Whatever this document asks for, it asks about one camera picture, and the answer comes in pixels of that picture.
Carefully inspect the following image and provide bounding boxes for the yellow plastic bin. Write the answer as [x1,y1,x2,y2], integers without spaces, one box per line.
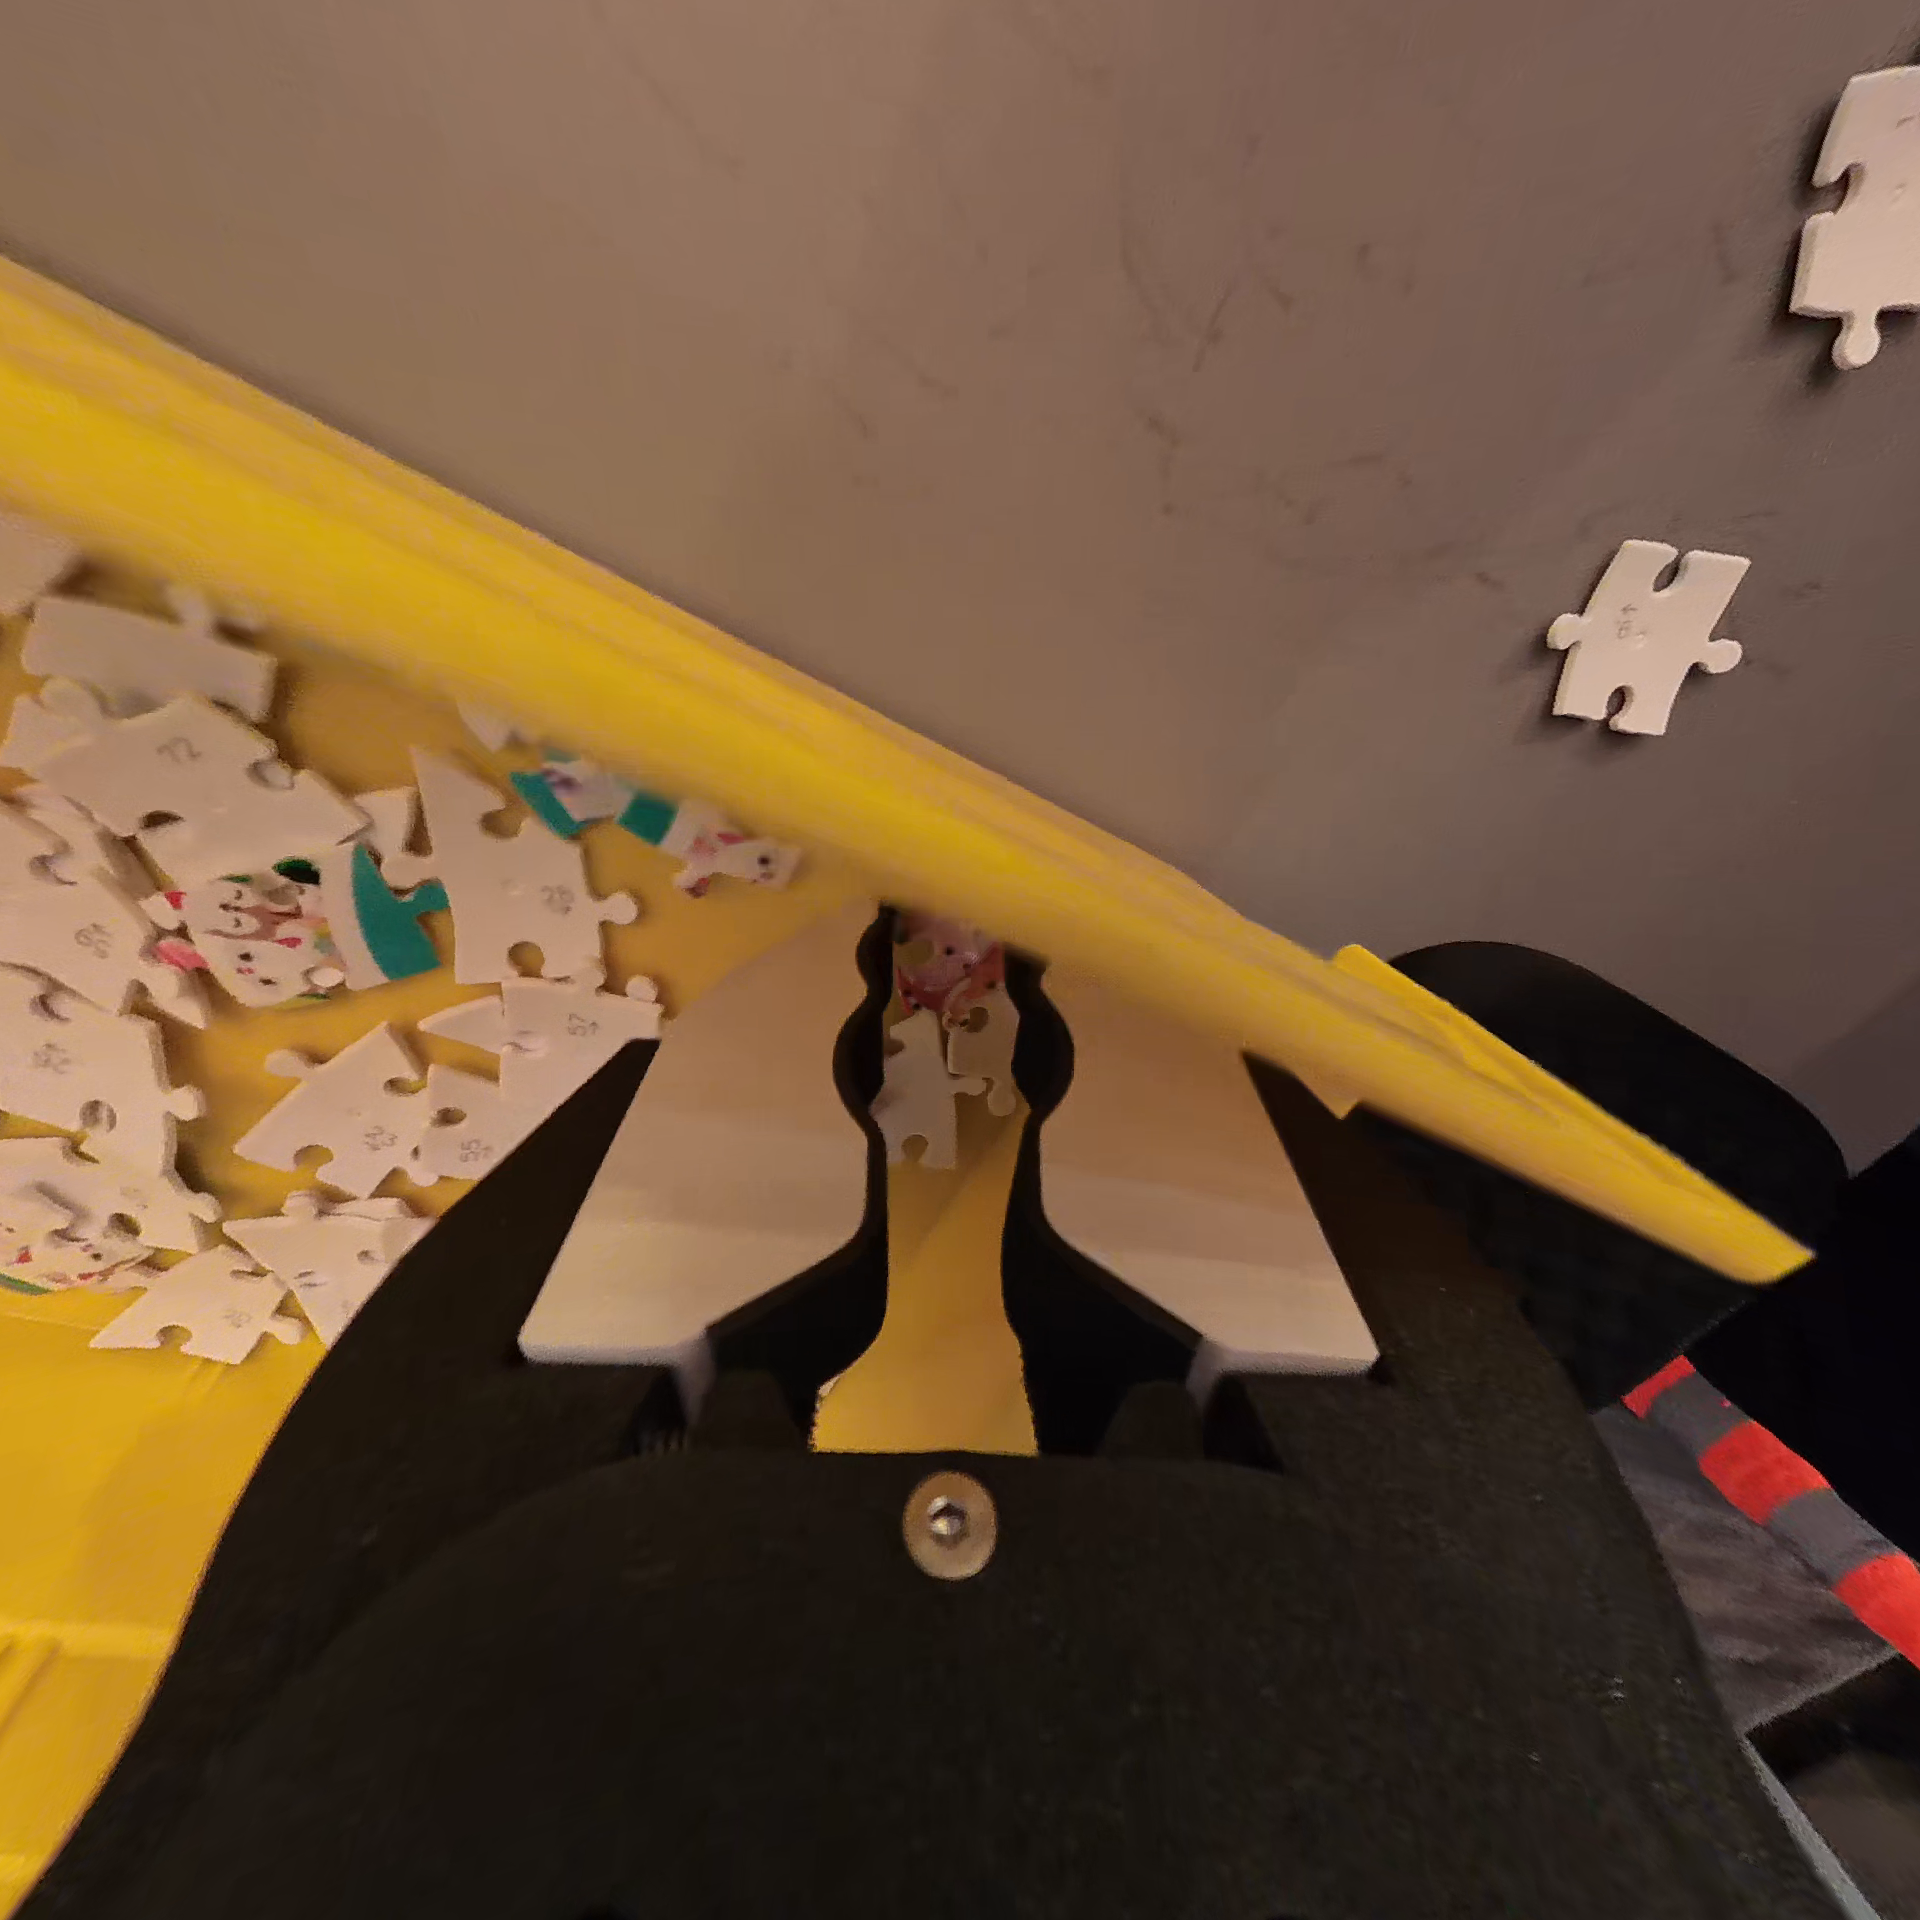
[0,256,1820,1893]

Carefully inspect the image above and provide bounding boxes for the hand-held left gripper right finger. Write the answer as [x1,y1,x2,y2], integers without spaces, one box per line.
[1014,946,1387,1442]

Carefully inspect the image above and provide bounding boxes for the white jigsaw piece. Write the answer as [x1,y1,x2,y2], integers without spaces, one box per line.
[1544,537,1752,741]
[1790,61,1920,375]

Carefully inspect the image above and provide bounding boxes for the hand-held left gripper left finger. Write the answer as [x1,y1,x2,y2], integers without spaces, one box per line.
[519,901,895,1442]

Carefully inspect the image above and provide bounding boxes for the red plastic object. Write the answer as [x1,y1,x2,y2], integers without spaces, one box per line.
[1615,1357,1920,1671]

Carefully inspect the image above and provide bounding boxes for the pile of puzzle pieces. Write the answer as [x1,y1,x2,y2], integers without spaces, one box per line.
[0,512,1038,1368]

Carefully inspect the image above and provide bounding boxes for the black quilted pad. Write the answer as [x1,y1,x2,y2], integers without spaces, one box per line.
[1334,938,1849,1412]

